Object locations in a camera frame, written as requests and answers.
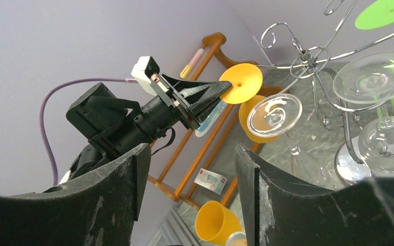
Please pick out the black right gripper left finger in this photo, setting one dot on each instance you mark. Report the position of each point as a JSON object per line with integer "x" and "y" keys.
{"x": 97, "y": 208}

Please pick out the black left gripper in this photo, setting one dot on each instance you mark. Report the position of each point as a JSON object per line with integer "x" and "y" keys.
{"x": 189, "y": 101}

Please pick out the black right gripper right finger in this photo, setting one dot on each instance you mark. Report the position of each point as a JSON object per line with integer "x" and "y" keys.
{"x": 281, "y": 209}

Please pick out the orange goblet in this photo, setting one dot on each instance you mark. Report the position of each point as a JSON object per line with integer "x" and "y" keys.
{"x": 246, "y": 91}
{"x": 215, "y": 223}

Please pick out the clear champagne flute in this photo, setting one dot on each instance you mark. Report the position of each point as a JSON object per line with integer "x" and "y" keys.
{"x": 276, "y": 115}

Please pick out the orange goblet front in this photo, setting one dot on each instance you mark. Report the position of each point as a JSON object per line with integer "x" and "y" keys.
{"x": 215, "y": 223}

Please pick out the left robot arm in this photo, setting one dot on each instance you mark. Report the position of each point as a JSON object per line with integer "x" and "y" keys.
{"x": 114, "y": 126}

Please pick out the chrome wine glass rack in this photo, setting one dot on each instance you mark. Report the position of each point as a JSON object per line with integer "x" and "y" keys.
{"x": 349, "y": 166}

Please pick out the orange wooden dish rack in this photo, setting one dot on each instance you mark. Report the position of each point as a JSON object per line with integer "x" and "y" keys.
{"x": 216, "y": 135}

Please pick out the blue packaged tool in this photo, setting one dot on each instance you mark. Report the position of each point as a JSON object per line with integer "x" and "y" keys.
{"x": 210, "y": 120}

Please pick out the pink yellow marker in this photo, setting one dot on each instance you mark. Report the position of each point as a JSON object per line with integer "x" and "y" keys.
{"x": 185, "y": 72}

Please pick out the small white card box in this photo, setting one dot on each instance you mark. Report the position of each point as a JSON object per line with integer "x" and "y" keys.
{"x": 210, "y": 180}

